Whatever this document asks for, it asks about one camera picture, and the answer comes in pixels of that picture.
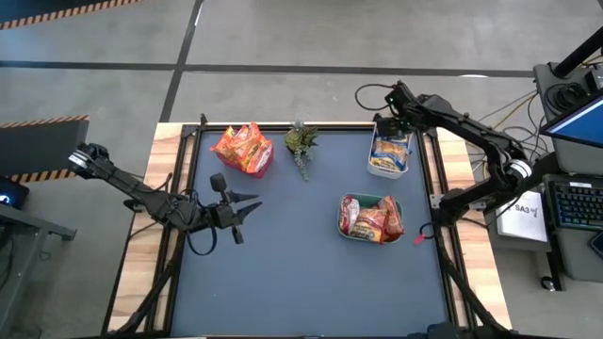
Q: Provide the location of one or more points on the blue Maruchan ramen pack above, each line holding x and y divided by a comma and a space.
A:
399, 140
388, 155

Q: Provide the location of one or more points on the red Maruchan ramen pack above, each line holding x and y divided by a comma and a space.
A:
392, 216
348, 214
369, 226

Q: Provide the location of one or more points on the grey metal bracket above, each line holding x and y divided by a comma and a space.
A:
435, 201

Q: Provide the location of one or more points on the small red tag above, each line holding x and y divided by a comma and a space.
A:
419, 239

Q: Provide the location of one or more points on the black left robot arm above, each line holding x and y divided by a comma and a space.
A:
136, 193

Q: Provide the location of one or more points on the black phone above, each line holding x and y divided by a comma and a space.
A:
597, 245

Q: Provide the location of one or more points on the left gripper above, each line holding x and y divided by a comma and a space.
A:
221, 215

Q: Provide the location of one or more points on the white plastic bin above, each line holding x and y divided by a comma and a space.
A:
386, 174

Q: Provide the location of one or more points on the white SA3 paper sign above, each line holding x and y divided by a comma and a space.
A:
520, 219

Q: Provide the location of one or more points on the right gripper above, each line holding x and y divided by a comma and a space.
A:
400, 110

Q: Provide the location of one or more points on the black pole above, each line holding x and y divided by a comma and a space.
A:
579, 55

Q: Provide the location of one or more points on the green plastic bin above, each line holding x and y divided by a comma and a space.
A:
372, 198

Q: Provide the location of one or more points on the potted succulent plant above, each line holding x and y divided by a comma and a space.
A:
299, 139

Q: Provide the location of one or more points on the black hazard-striped floor mat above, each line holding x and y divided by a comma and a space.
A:
28, 7
42, 141

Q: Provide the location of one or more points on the grey metal desk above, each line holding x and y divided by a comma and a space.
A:
23, 221

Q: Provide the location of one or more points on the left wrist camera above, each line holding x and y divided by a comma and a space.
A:
217, 181

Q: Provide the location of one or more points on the orange Maruchan ramen pack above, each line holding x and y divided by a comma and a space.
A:
262, 159
224, 143
242, 157
246, 135

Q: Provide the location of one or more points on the black backlit keyboard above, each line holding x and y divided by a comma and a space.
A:
577, 205

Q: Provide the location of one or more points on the computer monitor blue screen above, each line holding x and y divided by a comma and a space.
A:
581, 124

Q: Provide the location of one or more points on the black device with blue light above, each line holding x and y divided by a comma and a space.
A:
11, 193

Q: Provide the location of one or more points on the grey equipment cart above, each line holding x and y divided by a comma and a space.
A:
567, 157

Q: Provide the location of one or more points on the black caster wheel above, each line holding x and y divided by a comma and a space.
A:
547, 283

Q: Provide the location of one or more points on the red plastic bin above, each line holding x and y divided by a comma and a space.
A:
245, 170

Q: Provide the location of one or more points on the black diagonal beam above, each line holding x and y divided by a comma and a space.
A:
546, 165

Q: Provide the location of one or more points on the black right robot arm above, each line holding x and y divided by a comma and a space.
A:
471, 127

